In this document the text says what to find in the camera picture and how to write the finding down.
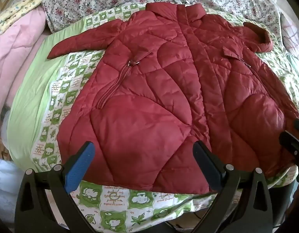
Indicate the green checkered printed blanket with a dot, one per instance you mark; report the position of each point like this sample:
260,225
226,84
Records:
67,97

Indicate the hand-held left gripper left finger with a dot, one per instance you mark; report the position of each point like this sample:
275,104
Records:
79,167

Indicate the pink quilt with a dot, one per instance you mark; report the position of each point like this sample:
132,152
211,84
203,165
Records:
16,53

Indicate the red quilted jacket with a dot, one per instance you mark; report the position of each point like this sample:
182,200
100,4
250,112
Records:
152,89

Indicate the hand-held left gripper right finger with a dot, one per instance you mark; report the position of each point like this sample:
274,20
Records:
207,167

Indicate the yellow floral cloth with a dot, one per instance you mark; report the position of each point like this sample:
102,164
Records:
18,9

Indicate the pink patterned cloth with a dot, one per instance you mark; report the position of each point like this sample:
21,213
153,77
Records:
289,34

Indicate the white cloth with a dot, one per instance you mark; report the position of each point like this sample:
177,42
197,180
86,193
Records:
6,182

